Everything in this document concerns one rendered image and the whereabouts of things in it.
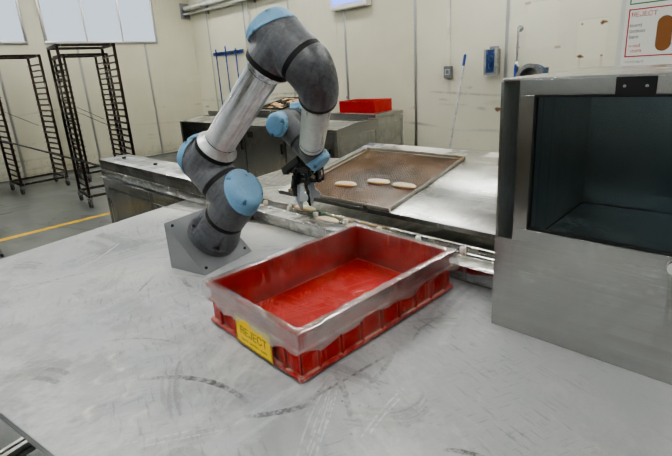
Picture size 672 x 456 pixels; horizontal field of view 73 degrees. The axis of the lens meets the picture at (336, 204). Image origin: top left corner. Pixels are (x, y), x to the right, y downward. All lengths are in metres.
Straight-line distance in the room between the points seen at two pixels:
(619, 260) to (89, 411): 0.90
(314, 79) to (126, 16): 8.00
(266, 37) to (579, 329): 0.86
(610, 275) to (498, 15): 4.50
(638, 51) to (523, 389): 1.32
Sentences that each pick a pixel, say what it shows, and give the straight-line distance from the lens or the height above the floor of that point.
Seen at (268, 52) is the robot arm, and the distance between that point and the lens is 1.08.
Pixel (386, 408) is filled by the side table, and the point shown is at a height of 0.82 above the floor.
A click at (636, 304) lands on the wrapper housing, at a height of 0.94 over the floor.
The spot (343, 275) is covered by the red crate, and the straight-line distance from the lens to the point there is 1.19.
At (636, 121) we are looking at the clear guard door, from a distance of 0.82.
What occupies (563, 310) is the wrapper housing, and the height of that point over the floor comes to 0.90.
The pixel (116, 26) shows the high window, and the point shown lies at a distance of 8.86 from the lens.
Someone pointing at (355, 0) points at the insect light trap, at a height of 2.16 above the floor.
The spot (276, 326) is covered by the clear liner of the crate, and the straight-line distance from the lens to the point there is 0.82.
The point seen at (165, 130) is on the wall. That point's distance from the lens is 9.08.
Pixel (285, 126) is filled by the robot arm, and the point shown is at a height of 1.18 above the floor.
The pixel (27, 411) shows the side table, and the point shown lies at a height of 0.82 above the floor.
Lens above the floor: 1.33
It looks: 16 degrees down
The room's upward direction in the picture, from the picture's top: 4 degrees counter-clockwise
